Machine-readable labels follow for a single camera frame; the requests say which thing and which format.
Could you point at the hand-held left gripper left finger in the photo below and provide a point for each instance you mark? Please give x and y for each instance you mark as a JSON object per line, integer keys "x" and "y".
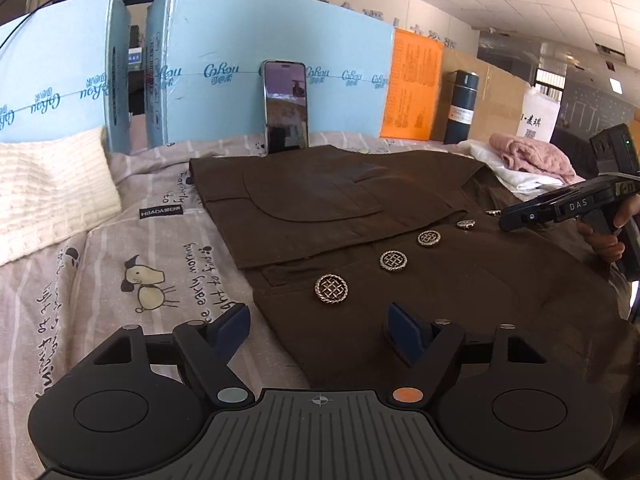
{"x": 232, "y": 329}

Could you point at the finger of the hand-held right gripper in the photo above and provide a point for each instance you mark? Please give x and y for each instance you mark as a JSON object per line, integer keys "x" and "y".
{"x": 525, "y": 214}

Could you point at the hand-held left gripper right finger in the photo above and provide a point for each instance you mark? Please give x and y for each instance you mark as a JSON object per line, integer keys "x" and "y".
{"x": 403, "y": 332}

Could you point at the brown buttoned jacket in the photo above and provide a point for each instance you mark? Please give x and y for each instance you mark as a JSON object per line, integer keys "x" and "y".
{"x": 320, "y": 200}

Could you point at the person's right hand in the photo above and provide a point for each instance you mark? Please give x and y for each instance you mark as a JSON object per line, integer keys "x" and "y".
{"x": 602, "y": 247}

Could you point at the white cloth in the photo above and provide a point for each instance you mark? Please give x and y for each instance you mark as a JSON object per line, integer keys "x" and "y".
{"x": 510, "y": 177}

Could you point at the pink knitted cloth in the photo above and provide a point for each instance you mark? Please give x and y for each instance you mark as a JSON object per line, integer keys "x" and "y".
{"x": 535, "y": 157}

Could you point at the white printed bag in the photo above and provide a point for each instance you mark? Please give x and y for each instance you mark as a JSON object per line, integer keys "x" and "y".
{"x": 537, "y": 117}

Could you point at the cartoon printed bed sheet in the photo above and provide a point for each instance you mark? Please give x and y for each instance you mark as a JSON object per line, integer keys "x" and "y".
{"x": 150, "y": 250}

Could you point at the brown cardboard panel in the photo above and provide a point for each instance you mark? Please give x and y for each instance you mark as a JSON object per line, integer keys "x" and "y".
{"x": 500, "y": 95}

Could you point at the dark blue thermos bottle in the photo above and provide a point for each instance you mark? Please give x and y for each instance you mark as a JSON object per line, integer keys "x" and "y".
{"x": 461, "y": 110}

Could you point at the black fabric label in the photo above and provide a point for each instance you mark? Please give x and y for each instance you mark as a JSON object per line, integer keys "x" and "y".
{"x": 162, "y": 211}

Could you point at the orange paper sheet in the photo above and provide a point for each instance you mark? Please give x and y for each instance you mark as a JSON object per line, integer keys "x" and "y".
{"x": 412, "y": 85}

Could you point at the black smartphone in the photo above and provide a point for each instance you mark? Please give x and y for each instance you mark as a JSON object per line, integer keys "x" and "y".
{"x": 285, "y": 107}

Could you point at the white knitted pillow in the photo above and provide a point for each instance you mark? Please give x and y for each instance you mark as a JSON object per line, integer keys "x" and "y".
{"x": 50, "y": 190}

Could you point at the light blue foam board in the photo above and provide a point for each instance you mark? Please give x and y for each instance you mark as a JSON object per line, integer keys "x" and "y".
{"x": 55, "y": 70}
{"x": 240, "y": 35}

